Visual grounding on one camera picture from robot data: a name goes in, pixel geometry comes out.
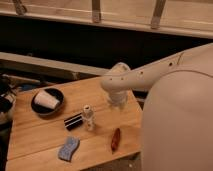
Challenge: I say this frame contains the dark objects at left edge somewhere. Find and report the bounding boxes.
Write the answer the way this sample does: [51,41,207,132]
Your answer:
[0,74,17,126]

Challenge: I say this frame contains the blue sponge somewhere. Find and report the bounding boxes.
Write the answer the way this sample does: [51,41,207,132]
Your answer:
[58,137,80,162]

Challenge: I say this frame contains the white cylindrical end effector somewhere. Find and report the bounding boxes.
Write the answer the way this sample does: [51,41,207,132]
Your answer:
[108,91,128,107]

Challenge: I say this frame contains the black round plate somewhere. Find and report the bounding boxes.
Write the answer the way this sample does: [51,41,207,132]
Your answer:
[31,88,64,117]

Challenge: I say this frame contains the wooden table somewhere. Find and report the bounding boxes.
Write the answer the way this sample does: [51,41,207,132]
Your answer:
[6,77,142,171]

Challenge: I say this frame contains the small clear plastic bottle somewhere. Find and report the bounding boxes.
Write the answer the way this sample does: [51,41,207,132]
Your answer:
[82,105,95,131]

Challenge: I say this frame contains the black white striped block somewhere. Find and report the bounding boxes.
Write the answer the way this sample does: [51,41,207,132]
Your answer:
[64,113,83,130]

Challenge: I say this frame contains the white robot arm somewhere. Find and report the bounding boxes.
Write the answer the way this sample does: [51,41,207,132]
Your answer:
[101,43,213,171]

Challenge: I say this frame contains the white paper cup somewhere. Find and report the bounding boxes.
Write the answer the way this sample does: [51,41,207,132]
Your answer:
[34,91,60,109]

